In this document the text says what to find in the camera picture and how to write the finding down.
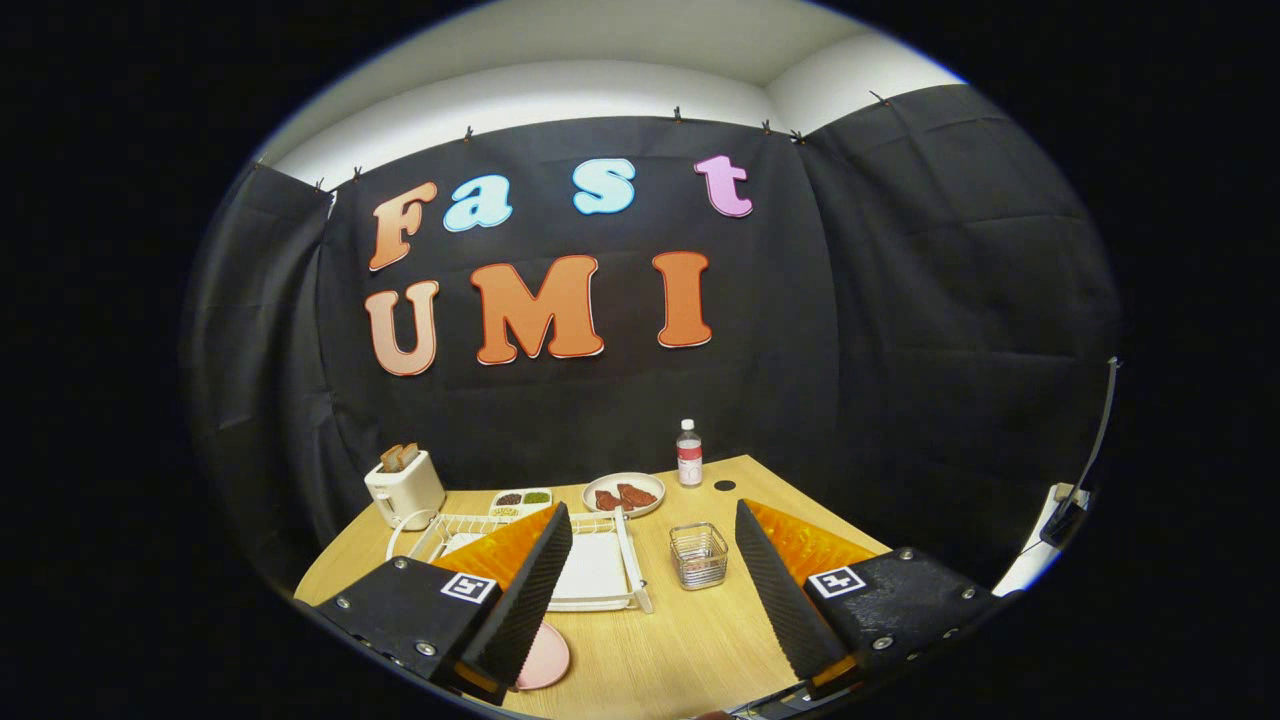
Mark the clear red label water bottle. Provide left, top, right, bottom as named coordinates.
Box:
left=677, top=419, right=704, bottom=488

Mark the white wire dish rack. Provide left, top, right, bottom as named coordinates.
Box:
left=386, top=507, right=655, bottom=614

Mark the white toaster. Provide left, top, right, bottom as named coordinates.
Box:
left=364, top=449, right=447, bottom=531

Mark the metal wire basket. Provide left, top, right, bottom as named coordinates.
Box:
left=668, top=521, right=730, bottom=591

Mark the pink plate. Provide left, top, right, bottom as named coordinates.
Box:
left=515, top=622, right=572, bottom=691

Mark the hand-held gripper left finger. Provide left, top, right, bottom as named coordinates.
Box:
left=312, top=502, right=574, bottom=707

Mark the black clamp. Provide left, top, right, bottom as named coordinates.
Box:
left=1040, top=495, right=1089, bottom=548

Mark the black backdrop cloth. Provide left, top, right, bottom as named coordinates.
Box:
left=185, top=85, right=1121, bottom=601

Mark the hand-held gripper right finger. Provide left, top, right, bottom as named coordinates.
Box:
left=733, top=498, right=1004, bottom=703

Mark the white plate with meat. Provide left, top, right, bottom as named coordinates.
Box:
left=582, top=472, right=667, bottom=519

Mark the white divided condiment dish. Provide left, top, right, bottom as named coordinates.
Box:
left=488, top=487, right=554, bottom=520

